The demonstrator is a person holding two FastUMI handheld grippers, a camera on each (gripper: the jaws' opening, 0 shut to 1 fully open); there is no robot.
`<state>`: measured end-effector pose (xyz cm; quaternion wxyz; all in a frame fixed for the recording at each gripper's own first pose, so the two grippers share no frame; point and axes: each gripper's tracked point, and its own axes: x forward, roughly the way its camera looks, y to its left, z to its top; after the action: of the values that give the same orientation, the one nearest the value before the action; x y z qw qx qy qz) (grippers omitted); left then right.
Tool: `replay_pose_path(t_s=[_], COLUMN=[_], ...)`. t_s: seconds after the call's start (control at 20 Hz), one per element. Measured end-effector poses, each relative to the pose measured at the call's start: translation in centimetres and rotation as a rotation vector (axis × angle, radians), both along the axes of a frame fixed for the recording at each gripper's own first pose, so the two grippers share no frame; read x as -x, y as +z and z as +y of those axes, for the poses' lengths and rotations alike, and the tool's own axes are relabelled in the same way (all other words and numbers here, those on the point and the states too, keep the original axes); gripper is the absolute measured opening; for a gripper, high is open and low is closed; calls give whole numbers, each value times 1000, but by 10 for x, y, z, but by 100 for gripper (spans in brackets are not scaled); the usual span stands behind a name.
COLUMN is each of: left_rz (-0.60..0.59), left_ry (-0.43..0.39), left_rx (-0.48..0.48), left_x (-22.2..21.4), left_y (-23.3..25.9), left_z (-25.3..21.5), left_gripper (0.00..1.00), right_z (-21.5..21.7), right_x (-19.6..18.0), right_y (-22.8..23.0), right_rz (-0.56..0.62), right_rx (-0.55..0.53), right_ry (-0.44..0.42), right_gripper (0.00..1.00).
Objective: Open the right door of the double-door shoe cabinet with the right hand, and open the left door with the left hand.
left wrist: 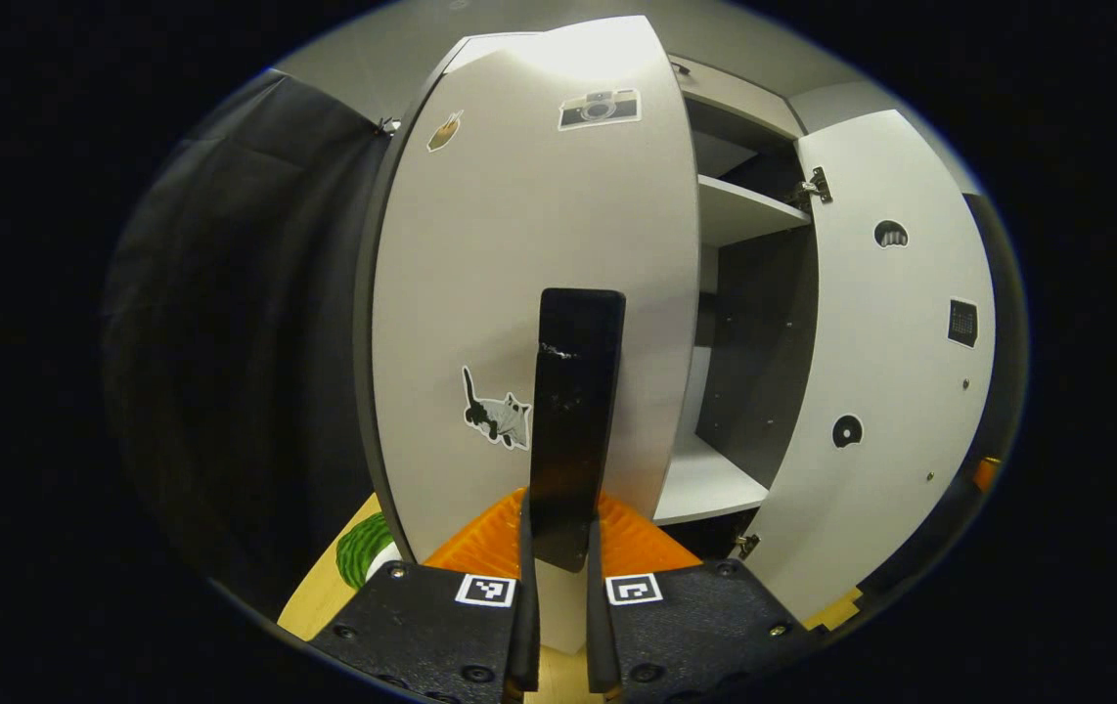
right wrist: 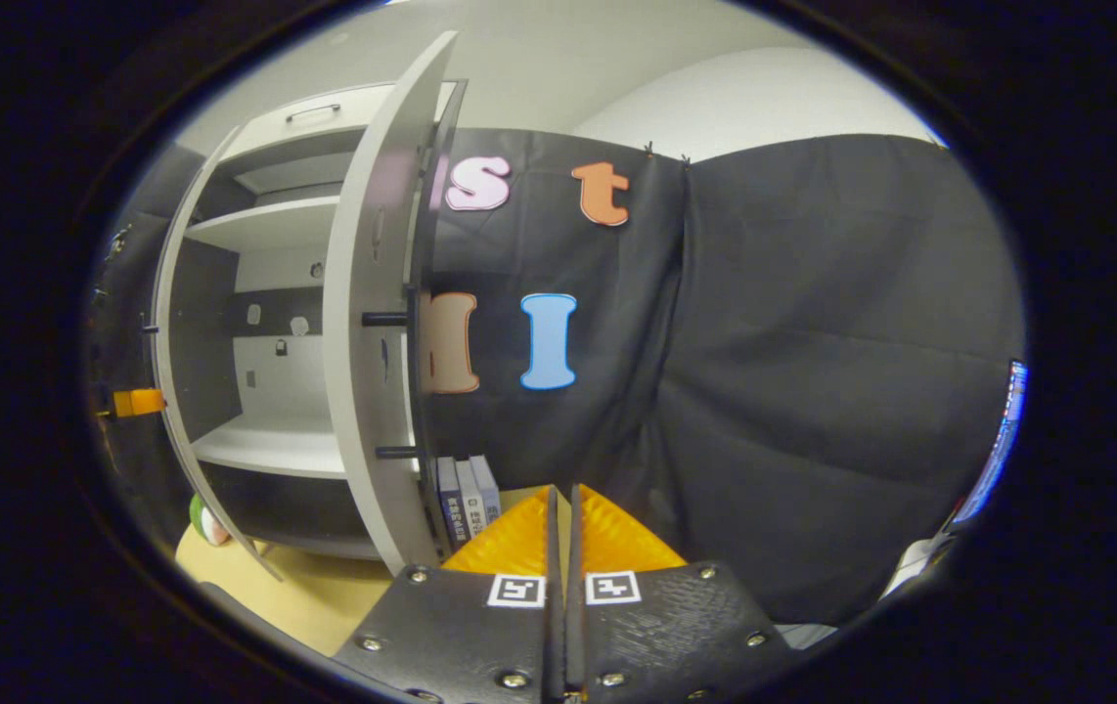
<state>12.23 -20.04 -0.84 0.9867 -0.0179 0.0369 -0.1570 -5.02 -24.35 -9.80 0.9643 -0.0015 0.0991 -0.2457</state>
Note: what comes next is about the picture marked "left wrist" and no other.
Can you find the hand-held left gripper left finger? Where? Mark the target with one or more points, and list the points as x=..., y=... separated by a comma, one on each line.
x=525, y=636

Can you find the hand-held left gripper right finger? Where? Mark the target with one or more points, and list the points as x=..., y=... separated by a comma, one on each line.
x=600, y=636

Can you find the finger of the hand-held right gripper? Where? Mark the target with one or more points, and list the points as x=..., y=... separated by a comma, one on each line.
x=986, y=473

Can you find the beige cabinet door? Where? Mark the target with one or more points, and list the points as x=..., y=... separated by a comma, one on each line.
x=891, y=372
x=480, y=274

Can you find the beige double-door shoe cabinet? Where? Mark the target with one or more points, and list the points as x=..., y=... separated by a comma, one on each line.
x=759, y=332

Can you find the metal door hinge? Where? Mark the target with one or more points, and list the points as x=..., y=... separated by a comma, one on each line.
x=813, y=186
x=745, y=544

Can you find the white cabinet shelf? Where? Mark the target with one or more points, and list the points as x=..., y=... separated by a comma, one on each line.
x=739, y=207
x=710, y=484

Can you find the green striped object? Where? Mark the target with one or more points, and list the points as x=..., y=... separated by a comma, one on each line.
x=363, y=548

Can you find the black backdrop cloth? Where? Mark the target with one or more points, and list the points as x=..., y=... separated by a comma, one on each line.
x=245, y=342

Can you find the small metal clip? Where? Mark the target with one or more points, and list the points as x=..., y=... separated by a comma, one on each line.
x=387, y=125

